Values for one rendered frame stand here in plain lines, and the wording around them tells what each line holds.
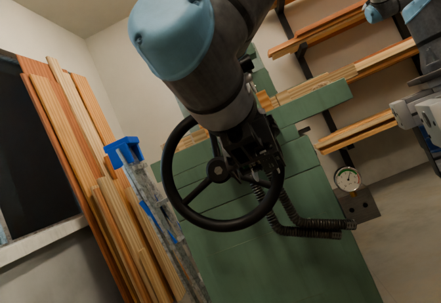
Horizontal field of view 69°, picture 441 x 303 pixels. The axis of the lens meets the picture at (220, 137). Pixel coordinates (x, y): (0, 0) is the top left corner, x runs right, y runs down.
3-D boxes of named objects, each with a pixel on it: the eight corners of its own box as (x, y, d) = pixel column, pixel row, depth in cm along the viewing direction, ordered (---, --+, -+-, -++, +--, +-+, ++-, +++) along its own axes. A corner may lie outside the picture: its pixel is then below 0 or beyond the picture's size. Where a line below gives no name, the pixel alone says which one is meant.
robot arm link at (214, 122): (175, 75, 38) (238, 45, 37) (192, 97, 42) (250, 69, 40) (186, 126, 34) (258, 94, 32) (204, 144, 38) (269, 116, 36)
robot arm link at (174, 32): (226, -29, 25) (161, 55, 23) (262, 61, 34) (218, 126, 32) (160, -38, 29) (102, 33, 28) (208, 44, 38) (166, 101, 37)
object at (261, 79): (255, 106, 121) (243, 77, 122) (257, 107, 128) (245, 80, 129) (279, 95, 119) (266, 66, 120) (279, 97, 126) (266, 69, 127)
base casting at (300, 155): (176, 223, 95) (165, 194, 95) (216, 189, 151) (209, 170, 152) (322, 164, 87) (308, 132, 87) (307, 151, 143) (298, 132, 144)
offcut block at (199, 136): (206, 140, 98) (201, 130, 99) (208, 138, 95) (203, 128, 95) (193, 145, 97) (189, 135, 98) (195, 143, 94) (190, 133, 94)
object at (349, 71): (187, 151, 110) (182, 140, 110) (188, 151, 112) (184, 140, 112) (359, 74, 99) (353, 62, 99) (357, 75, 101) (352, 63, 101)
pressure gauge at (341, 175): (344, 202, 80) (330, 172, 80) (341, 200, 83) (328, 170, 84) (369, 193, 78) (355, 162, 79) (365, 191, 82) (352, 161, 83)
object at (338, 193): (350, 227, 82) (337, 198, 82) (342, 215, 94) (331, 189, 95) (383, 216, 80) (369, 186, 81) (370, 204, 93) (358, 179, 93)
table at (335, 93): (142, 189, 86) (134, 168, 87) (178, 174, 116) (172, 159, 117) (363, 92, 75) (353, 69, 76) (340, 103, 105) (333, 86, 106)
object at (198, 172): (172, 191, 95) (167, 179, 95) (191, 181, 115) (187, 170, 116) (300, 136, 88) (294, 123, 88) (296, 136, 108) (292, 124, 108)
